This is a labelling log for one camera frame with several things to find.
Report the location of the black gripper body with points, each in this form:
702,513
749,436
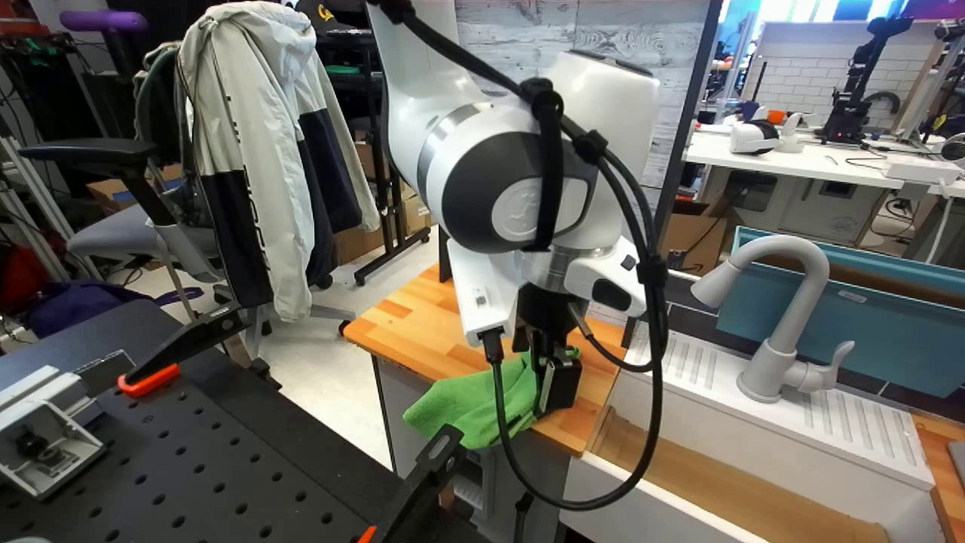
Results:
547,316

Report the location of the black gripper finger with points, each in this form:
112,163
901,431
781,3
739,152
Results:
572,379
549,380

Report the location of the green towel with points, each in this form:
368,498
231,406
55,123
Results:
472,403

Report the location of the black desktop robot arm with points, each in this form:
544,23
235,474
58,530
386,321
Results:
855,86

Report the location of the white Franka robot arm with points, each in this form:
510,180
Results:
484,169

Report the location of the wooden top kitchen counter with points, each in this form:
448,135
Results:
424,321

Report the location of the brown cardboard box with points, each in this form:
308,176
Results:
696,240

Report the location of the black floor stand legs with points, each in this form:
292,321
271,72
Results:
393,242

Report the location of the grey faucet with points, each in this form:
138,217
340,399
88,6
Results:
773,372

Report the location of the white sink with drainboard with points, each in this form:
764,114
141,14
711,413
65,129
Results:
835,424

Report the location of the white orange device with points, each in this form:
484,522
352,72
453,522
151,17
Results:
759,132

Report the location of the grey stone look panel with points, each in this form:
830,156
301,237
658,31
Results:
604,31

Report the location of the long white workbench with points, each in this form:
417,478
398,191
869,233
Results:
803,159

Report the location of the teal plastic bin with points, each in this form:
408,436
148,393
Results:
905,341

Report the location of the white grey jacket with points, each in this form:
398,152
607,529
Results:
261,121

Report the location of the black perforated breadboard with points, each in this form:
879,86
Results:
199,470

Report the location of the grey seat office chair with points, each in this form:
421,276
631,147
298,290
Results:
110,237

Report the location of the purple fabric bag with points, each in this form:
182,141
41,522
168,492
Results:
78,305

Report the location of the purple chair headrest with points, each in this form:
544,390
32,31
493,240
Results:
100,20

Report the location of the grey metal stand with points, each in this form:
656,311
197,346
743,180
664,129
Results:
18,201

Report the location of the black metal frame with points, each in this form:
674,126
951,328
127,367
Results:
698,92

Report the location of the metal corner bracket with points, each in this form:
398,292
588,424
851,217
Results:
49,454

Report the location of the aluminium extrusion rail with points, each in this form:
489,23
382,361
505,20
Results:
32,393

